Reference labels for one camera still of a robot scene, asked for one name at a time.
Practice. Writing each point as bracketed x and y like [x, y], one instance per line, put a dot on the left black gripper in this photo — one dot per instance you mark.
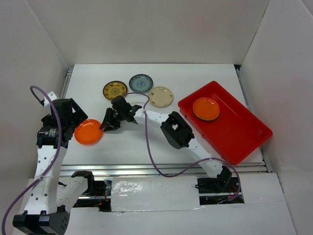
[79, 116]

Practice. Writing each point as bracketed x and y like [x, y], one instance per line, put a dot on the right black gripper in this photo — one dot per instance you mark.
[108, 120]

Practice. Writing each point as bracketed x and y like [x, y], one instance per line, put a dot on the orange plate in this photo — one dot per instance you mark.
[88, 132]
[205, 105]

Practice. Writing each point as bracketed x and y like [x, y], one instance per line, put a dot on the yellow patterned plate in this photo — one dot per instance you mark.
[113, 89]

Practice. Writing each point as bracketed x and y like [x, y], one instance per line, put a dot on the green plate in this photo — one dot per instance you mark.
[208, 117]

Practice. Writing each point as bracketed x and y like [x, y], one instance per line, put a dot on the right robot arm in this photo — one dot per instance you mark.
[177, 133]

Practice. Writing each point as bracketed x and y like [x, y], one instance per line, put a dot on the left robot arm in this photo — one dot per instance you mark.
[48, 208]

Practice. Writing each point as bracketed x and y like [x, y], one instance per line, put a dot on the red plastic bin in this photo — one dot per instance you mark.
[235, 133]

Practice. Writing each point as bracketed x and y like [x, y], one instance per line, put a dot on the blue patterned plate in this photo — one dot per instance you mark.
[141, 83]

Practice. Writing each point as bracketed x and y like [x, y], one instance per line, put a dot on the beige floral plate back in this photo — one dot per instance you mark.
[160, 96]

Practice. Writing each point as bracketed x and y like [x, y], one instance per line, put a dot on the white foil-taped panel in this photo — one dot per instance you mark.
[138, 194]

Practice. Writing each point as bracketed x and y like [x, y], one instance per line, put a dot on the aluminium rail frame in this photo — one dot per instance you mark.
[122, 152]

